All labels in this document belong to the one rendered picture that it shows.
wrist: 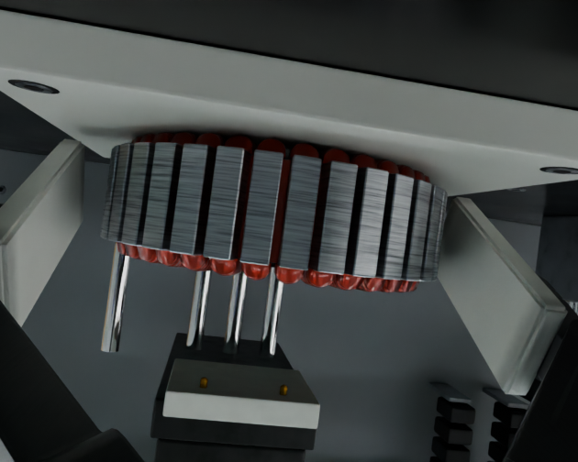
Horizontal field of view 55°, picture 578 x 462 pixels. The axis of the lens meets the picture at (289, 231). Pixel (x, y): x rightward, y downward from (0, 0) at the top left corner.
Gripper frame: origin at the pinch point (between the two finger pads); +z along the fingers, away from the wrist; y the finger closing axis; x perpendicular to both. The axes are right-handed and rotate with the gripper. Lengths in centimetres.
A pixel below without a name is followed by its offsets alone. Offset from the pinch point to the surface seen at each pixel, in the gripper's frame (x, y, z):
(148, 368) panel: -22.2, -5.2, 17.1
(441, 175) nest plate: 2.9, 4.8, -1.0
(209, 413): -7.8, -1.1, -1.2
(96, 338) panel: -20.6, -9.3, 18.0
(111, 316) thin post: -7.9, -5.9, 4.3
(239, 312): -11.2, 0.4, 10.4
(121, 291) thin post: -6.9, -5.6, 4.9
